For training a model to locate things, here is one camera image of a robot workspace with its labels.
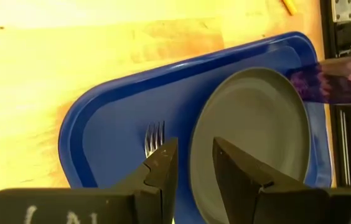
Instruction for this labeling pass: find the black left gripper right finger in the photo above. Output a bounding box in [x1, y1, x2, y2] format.
[212, 136, 351, 224]

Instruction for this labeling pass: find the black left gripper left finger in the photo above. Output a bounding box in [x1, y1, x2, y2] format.
[0, 138, 179, 224]

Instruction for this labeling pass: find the orange-handled metal fork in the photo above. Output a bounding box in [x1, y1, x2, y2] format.
[144, 120, 166, 158]

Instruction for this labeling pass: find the dark grey round plate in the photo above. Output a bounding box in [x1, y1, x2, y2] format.
[189, 66, 312, 224]

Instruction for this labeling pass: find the purple plastic cup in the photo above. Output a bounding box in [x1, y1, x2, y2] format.
[288, 51, 351, 107]

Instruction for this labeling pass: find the blue plastic tray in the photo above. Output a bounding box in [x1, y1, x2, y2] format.
[57, 30, 334, 224]

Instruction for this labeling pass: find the black aluminium table frame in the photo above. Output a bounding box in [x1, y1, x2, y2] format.
[318, 0, 351, 189]

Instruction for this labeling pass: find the orange-handled metal spoon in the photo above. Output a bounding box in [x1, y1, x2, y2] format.
[280, 0, 298, 16]

